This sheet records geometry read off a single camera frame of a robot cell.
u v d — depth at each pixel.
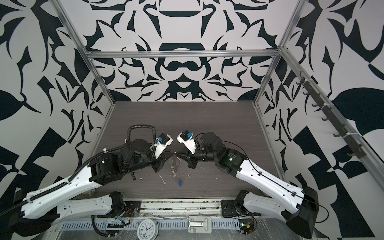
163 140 0.53
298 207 0.39
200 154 0.58
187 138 0.57
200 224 0.69
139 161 0.48
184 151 0.60
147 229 0.66
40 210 0.40
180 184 0.79
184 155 0.63
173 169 0.71
